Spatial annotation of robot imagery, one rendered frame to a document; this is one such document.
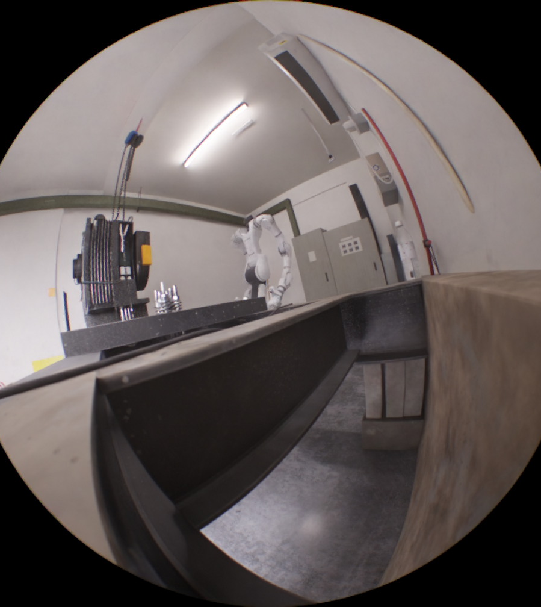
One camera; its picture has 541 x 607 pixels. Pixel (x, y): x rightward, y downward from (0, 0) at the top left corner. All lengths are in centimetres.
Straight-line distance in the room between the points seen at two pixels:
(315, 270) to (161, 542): 328
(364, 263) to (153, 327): 281
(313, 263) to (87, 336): 312
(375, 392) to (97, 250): 183
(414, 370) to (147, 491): 77
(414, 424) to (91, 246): 204
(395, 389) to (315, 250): 281
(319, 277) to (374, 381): 265
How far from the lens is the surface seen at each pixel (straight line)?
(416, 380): 73
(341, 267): 308
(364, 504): 76
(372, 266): 299
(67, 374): 19
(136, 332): 64
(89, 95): 252
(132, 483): 44
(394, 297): 70
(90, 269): 157
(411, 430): 83
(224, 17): 204
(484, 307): 20
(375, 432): 84
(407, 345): 73
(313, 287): 326
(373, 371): 71
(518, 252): 32
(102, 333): 63
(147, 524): 36
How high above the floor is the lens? 69
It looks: level
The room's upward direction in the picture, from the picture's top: 12 degrees counter-clockwise
